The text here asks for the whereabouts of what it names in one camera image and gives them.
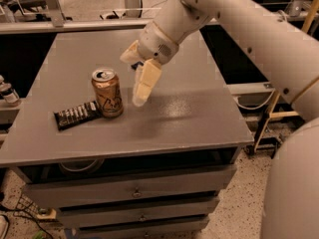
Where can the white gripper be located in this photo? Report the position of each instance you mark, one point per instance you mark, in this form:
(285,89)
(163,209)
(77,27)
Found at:
(156,45)

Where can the orange soda can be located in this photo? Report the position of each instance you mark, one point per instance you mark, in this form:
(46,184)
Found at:
(106,85)

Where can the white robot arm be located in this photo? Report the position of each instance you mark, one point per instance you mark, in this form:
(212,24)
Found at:
(289,59)

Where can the blue rxbar wrapper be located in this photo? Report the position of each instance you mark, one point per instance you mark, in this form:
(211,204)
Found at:
(135,65)

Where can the black chocolate rxbar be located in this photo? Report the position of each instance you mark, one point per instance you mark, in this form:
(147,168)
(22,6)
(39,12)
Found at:
(77,115)

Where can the grey drawer cabinet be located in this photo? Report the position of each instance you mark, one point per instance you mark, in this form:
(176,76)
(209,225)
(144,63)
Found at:
(154,169)

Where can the small bottle with white label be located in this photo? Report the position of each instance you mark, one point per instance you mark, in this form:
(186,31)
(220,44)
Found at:
(8,93)

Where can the yellow metal stand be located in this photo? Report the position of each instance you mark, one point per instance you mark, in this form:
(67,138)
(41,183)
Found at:
(306,13)

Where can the metal guard rail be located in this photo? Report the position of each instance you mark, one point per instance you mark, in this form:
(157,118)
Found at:
(73,25)

